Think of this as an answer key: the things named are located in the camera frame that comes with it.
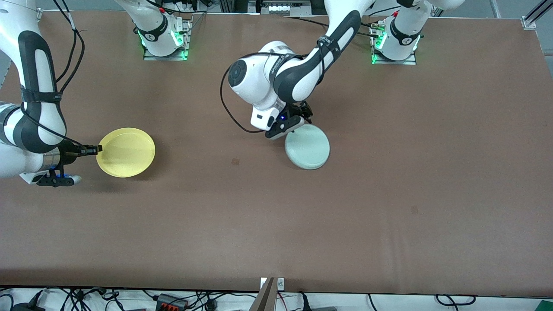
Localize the aluminium frame with connector block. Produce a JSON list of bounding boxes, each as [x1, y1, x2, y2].
[[218, 0, 333, 16]]

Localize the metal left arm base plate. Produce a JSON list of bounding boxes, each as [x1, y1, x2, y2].
[[370, 21, 417, 66]]

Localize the pale green round plate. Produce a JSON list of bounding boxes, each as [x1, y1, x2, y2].
[[284, 124, 331, 171]]

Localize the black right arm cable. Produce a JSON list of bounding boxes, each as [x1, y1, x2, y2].
[[19, 0, 86, 150]]

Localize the long black table cable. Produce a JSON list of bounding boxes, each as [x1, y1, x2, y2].
[[284, 16, 382, 39]]

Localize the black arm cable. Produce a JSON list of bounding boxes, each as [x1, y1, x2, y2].
[[19, 0, 86, 150], [220, 51, 304, 134]]

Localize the black power strip red switches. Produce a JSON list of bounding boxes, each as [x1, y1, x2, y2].
[[155, 293, 189, 311]]

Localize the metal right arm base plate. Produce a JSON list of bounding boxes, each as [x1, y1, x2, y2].
[[143, 18, 191, 61]]

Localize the black looped floor cable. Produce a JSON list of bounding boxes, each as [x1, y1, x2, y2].
[[435, 294, 477, 307]]

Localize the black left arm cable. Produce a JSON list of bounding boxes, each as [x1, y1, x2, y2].
[[220, 51, 304, 134]]

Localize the wooden post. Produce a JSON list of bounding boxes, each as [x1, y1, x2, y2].
[[250, 278, 277, 311]]

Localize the yellow round plate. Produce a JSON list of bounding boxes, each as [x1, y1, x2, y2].
[[95, 127, 156, 178]]

